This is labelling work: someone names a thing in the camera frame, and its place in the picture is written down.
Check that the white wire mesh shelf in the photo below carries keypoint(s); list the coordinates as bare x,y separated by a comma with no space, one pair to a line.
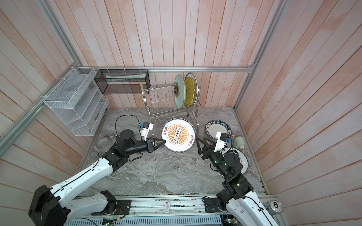
79,106

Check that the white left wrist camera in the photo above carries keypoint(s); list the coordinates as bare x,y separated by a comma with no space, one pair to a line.
146,127

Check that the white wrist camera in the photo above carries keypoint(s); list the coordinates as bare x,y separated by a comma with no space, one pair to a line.
146,127
222,140

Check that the large orange sunburst plate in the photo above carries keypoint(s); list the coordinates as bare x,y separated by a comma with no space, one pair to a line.
197,93

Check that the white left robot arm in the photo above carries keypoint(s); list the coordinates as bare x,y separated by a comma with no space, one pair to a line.
56,205

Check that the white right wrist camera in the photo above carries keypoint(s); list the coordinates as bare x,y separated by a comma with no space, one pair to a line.
222,140

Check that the yellow woven plate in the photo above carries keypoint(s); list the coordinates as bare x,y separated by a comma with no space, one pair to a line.
190,86

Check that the pale green cup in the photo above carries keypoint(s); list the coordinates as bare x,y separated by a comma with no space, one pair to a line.
239,143

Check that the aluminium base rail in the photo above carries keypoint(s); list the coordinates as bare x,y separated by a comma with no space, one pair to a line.
158,210

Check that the silver drink can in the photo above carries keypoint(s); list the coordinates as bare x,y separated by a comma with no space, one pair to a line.
274,207

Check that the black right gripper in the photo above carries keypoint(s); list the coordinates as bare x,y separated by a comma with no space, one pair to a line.
208,148

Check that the steel two-tier dish rack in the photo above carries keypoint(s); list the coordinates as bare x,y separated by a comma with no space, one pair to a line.
159,103

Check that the green rim white plate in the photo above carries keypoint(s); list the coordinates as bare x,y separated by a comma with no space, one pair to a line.
215,126

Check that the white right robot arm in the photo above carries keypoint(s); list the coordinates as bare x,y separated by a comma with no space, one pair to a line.
238,197

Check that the small orange sunburst plate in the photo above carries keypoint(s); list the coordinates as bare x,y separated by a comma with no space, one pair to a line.
179,134

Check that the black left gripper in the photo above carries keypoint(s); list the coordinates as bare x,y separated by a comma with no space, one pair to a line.
151,144

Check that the white plate with cloud outline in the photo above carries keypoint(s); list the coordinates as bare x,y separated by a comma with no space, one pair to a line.
243,161

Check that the pale green flower plate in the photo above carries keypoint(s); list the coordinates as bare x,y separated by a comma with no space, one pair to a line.
179,91

